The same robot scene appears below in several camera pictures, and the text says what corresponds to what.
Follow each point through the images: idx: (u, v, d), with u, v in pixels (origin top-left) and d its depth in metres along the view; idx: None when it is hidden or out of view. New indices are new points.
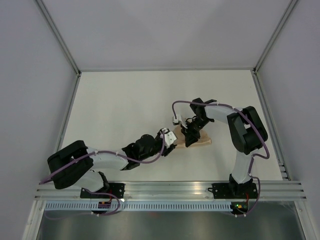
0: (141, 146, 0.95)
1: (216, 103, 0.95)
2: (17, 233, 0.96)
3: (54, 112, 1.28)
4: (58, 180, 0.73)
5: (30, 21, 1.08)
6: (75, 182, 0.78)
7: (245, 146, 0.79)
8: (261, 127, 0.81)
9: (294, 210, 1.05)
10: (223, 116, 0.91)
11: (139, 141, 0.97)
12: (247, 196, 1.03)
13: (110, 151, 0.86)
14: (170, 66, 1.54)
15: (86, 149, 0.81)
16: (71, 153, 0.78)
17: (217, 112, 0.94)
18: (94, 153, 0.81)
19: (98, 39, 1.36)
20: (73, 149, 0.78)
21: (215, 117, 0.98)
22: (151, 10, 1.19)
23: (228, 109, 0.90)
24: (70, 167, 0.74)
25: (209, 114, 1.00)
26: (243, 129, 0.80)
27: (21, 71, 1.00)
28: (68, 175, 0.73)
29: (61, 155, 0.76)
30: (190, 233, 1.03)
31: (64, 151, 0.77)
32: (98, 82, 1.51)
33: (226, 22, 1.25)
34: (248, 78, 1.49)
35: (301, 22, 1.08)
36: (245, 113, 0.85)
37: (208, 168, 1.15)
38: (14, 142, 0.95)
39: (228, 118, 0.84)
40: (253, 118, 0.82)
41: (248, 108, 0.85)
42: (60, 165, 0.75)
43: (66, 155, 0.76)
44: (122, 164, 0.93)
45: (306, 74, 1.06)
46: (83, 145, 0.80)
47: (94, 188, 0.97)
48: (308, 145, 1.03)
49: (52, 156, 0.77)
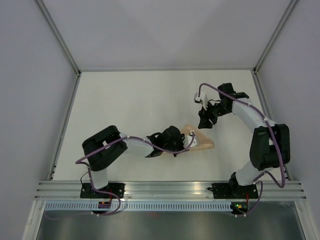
0: (169, 134, 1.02)
1: (248, 104, 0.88)
2: (17, 233, 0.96)
3: (54, 111, 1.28)
4: (95, 161, 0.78)
5: (30, 21, 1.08)
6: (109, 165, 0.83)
7: (262, 164, 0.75)
8: (286, 150, 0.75)
9: (294, 210, 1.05)
10: (250, 120, 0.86)
11: (167, 130, 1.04)
12: (247, 196, 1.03)
13: (140, 138, 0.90)
14: (171, 66, 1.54)
15: (119, 133, 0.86)
16: (105, 137, 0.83)
17: (244, 113, 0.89)
18: (126, 138, 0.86)
19: (98, 40, 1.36)
20: (107, 133, 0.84)
21: (240, 115, 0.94)
22: (151, 10, 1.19)
23: (258, 118, 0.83)
24: (106, 150, 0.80)
25: (235, 109, 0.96)
26: (265, 147, 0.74)
27: (20, 71, 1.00)
28: (104, 157, 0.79)
29: (97, 138, 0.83)
30: (190, 233, 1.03)
31: (99, 135, 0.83)
32: (98, 82, 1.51)
33: (226, 22, 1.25)
34: (248, 78, 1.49)
35: (301, 22, 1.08)
36: (276, 129, 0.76)
37: (208, 169, 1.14)
38: (14, 142, 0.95)
39: (255, 131, 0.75)
40: (282, 138, 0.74)
41: (281, 125, 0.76)
42: (95, 148, 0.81)
43: (100, 139, 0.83)
44: (148, 150, 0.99)
45: (306, 74, 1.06)
46: (116, 130, 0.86)
47: (101, 184, 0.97)
48: (308, 145, 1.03)
49: (88, 139, 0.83)
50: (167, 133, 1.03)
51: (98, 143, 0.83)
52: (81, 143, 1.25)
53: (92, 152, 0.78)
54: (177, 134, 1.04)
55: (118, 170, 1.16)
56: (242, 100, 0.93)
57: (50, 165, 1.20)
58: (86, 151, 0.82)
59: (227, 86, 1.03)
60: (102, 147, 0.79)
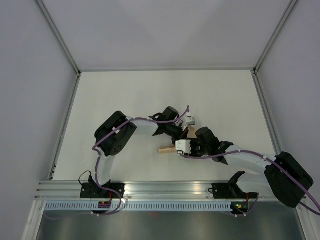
0: (172, 111, 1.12)
1: (238, 150, 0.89)
2: (17, 233, 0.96)
3: (54, 112, 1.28)
4: (111, 146, 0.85)
5: (30, 21, 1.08)
6: (122, 147, 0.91)
7: (295, 200, 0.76)
8: (304, 173, 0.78)
9: (294, 210, 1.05)
10: (251, 164, 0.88)
11: (169, 108, 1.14)
12: (247, 196, 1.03)
13: (144, 119, 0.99)
14: (171, 66, 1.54)
15: (125, 117, 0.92)
16: (114, 123, 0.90)
17: (241, 160, 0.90)
18: (133, 119, 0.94)
19: (98, 40, 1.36)
20: (115, 119, 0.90)
21: (235, 163, 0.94)
22: (151, 10, 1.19)
23: (258, 158, 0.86)
24: (118, 134, 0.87)
25: (230, 161, 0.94)
26: (286, 184, 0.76)
27: (20, 72, 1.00)
28: (118, 140, 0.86)
29: (107, 126, 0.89)
30: (190, 233, 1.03)
31: (108, 122, 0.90)
32: (97, 82, 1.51)
33: (226, 22, 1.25)
34: (248, 78, 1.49)
35: (301, 22, 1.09)
36: (280, 160, 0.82)
37: (208, 169, 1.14)
38: (13, 142, 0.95)
39: (266, 173, 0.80)
40: (292, 165, 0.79)
41: (283, 154, 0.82)
42: (107, 134, 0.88)
43: (110, 126, 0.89)
44: (154, 128, 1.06)
45: (306, 74, 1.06)
46: (122, 114, 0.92)
47: (106, 178, 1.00)
48: (308, 145, 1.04)
49: (99, 128, 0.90)
50: (168, 110, 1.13)
51: (109, 129, 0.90)
52: (80, 143, 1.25)
53: (105, 137, 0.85)
54: (177, 112, 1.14)
55: (117, 169, 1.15)
56: (231, 149, 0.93)
57: (50, 165, 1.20)
58: (99, 138, 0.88)
59: (209, 135, 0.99)
60: (114, 131, 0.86)
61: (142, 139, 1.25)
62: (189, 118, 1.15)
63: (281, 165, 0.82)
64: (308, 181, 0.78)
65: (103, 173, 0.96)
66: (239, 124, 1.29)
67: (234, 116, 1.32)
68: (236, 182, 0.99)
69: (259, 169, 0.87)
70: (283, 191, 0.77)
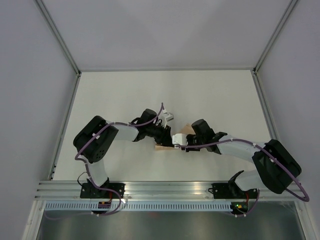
0: (149, 114, 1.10)
1: (231, 139, 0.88)
2: (17, 232, 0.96)
3: (54, 112, 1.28)
4: (92, 153, 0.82)
5: (30, 20, 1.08)
6: (104, 152, 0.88)
7: (282, 187, 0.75)
8: (292, 161, 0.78)
9: (294, 211, 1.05)
10: (242, 152, 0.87)
11: (146, 111, 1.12)
12: (247, 196, 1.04)
13: (123, 123, 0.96)
14: (171, 66, 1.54)
15: (105, 122, 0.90)
16: (94, 128, 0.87)
17: (233, 148, 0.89)
18: (114, 123, 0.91)
19: (98, 39, 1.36)
20: (95, 124, 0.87)
21: (229, 152, 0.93)
22: (151, 10, 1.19)
23: (248, 145, 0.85)
24: (99, 140, 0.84)
25: (223, 150, 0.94)
26: (274, 171, 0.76)
27: (20, 71, 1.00)
28: (99, 146, 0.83)
29: (86, 132, 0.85)
30: (190, 233, 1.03)
31: (87, 128, 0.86)
32: (98, 82, 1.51)
33: (226, 22, 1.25)
34: (248, 78, 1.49)
35: (301, 22, 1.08)
36: (269, 147, 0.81)
37: (208, 169, 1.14)
38: (13, 142, 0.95)
39: (254, 158, 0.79)
40: (281, 153, 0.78)
41: (272, 142, 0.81)
42: (87, 141, 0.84)
43: (90, 131, 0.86)
44: (134, 134, 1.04)
45: (306, 74, 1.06)
46: (101, 119, 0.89)
47: (102, 179, 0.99)
48: (308, 145, 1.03)
49: (78, 135, 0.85)
50: (146, 113, 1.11)
51: (89, 135, 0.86)
52: None
53: (86, 145, 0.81)
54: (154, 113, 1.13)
55: (116, 170, 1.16)
56: (224, 138, 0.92)
57: (50, 165, 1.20)
58: (80, 146, 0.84)
59: (204, 126, 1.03)
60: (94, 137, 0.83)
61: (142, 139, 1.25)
62: (165, 114, 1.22)
63: (270, 152, 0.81)
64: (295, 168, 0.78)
65: (95, 175, 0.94)
66: (239, 124, 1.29)
67: (234, 116, 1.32)
68: (235, 180, 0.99)
69: (249, 155, 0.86)
70: (270, 178, 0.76)
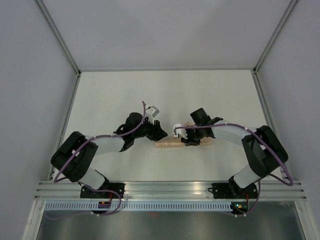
0: (133, 121, 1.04)
1: (225, 123, 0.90)
2: (17, 232, 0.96)
3: (54, 112, 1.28)
4: (70, 173, 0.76)
5: (30, 21, 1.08)
6: (86, 170, 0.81)
7: (266, 171, 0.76)
8: (280, 147, 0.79)
9: (294, 210, 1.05)
10: (235, 136, 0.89)
11: (129, 118, 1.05)
12: (247, 196, 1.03)
13: (105, 135, 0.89)
14: (171, 66, 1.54)
15: (84, 137, 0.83)
16: (72, 145, 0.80)
17: (226, 132, 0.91)
18: (94, 138, 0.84)
19: (97, 40, 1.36)
20: (72, 141, 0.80)
21: (222, 135, 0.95)
22: (151, 10, 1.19)
23: (240, 129, 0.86)
24: (76, 158, 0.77)
25: (218, 134, 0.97)
26: (261, 153, 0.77)
27: (20, 71, 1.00)
28: (77, 165, 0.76)
29: (64, 150, 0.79)
30: (190, 233, 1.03)
31: (65, 146, 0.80)
32: (98, 82, 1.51)
33: (226, 22, 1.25)
34: (248, 78, 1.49)
35: (301, 22, 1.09)
36: (260, 133, 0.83)
37: (208, 169, 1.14)
38: (13, 142, 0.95)
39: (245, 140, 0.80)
40: (270, 139, 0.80)
41: (263, 128, 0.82)
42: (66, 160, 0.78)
43: (68, 149, 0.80)
44: (120, 143, 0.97)
45: (306, 74, 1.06)
46: (80, 134, 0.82)
47: (99, 182, 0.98)
48: (307, 145, 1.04)
49: (55, 155, 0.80)
50: (130, 120, 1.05)
51: (67, 153, 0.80)
52: None
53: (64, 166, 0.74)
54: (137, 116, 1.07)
55: (117, 170, 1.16)
56: (219, 122, 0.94)
57: (50, 165, 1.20)
58: (58, 166, 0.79)
59: (202, 113, 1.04)
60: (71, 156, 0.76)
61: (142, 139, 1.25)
62: (150, 109, 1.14)
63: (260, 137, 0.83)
64: (283, 155, 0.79)
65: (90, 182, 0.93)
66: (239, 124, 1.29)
67: (234, 116, 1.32)
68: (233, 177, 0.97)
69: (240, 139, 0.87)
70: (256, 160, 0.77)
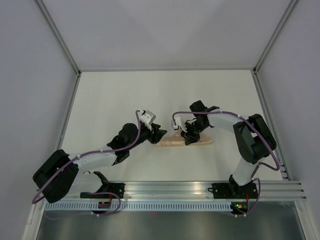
0: (125, 137, 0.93)
1: (220, 110, 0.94)
2: (17, 232, 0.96)
3: (54, 112, 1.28)
4: (48, 194, 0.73)
5: (30, 20, 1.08)
6: (67, 191, 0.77)
7: (254, 156, 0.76)
8: (269, 135, 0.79)
9: (294, 211, 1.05)
10: (229, 124, 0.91)
11: (122, 132, 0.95)
12: (247, 196, 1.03)
13: (93, 151, 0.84)
14: (171, 66, 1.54)
15: (67, 156, 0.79)
16: (53, 165, 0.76)
17: (220, 119, 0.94)
18: (77, 158, 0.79)
19: (97, 40, 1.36)
20: (53, 160, 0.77)
21: (217, 123, 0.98)
22: (151, 10, 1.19)
23: (233, 117, 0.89)
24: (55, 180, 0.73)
25: (213, 121, 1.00)
26: (250, 139, 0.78)
27: (20, 71, 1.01)
28: (55, 187, 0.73)
29: (44, 169, 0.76)
30: (190, 233, 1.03)
31: (46, 165, 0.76)
32: (97, 82, 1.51)
33: (226, 22, 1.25)
34: (248, 78, 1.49)
35: (301, 22, 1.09)
36: (252, 121, 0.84)
37: (208, 169, 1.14)
38: (13, 141, 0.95)
39: (235, 127, 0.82)
40: (260, 127, 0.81)
41: (255, 115, 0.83)
42: (47, 179, 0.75)
43: (49, 168, 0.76)
44: (112, 158, 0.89)
45: (306, 73, 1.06)
46: (63, 153, 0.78)
47: (95, 188, 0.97)
48: (307, 144, 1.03)
49: (37, 173, 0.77)
50: (123, 133, 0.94)
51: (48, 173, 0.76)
52: (80, 143, 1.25)
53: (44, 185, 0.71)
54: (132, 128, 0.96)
55: (117, 170, 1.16)
56: (215, 110, 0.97)
57: None
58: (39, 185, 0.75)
59: (199, 104, 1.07)
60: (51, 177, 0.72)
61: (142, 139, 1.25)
62: (145, 116, 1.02)
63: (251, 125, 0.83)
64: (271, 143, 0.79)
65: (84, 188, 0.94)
66: None
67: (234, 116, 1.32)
68: (232, 176, 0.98)
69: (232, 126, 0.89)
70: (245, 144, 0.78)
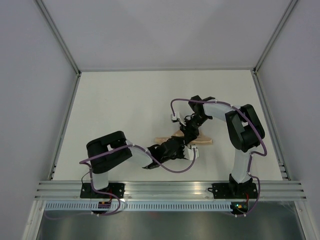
0: (166, 149, 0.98)
1: (215, 100, 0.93)
2: (17, 232, 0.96)
3: (54, 111, 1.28)
4: (97, 165, 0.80)
5: (30, 21, 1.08)
6: (110, 168, 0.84)
7: (242, 144, 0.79)
8: (259, 125, 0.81)
9: (294, 211, 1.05)
10: (222, 114, 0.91)
11: (165, 143, 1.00)
12: (247, 196, 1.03)
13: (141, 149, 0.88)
14: (171, 66, 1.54)
15: (125, 140, 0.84)
16: (111, 142, 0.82)
17: (215, 110, 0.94)
18: (132, 146, 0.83)
19: (98, 40, 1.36)
20: (113, 138, 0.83)
21: (212, 114, 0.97)
22: (151, 10, 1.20)
23: (226, 107, 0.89)
24: (109, 155, 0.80)
25: (208, 112, 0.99)
26: (240, 127, 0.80)
27: (20, 71, 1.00)
28: (106, 162, 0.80)
29: (102, 142, 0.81)
30: (190, 233, 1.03)
31: (105, 138, 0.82)
32: (97, 83, 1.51)
33: (226, 22, 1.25)
34: (248, 78, 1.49)
35: (301, 22, 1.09)
36: (243, 110, 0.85)
37: (208, 169, 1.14)
38: (13, 141, 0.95)
39: (226, 116, 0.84)
40: (251, 116, 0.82)
41: (246, 105, 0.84)
42: (100, 151, 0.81)
43: (106, 143, 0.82)
44: (147, 162, 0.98)
45: (306, 73, 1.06)
46: (123, 136, 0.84)
47: (101, 186, 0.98)
48: (307, 144, 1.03)
49: (93, 140, 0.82)
50: (164, 145, 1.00)
51: (103, 146, 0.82)
52: (80, 143, 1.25)
53: (96, 156, 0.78)
54: (174, 147, 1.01)
55: (117, 170, 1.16)
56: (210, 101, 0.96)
57: (50, 165, 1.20)
58: (90, 153, 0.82)
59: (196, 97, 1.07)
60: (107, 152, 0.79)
61: (142, 139, 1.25)
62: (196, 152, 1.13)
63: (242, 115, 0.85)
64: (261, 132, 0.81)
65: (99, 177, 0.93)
66: None
67: None
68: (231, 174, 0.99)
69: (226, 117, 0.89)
70: (235, 132, 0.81)
